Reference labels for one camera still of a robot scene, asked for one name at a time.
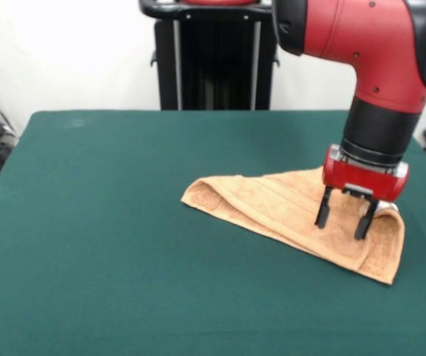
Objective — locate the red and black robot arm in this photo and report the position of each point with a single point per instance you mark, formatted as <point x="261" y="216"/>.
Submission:
<point x="380" y="74"/>

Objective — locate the dark green table cloth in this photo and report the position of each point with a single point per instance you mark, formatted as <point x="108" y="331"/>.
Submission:
<point x="87" y="222"/>

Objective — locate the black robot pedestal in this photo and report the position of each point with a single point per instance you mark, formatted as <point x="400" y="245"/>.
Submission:
<point x="213" y="63"/>

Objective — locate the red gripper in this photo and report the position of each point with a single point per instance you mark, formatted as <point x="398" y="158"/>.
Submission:
<point x="361" y="178"/>

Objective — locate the tan terry towel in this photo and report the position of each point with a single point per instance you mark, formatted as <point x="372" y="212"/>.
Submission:
<point x="272" y="207"/>

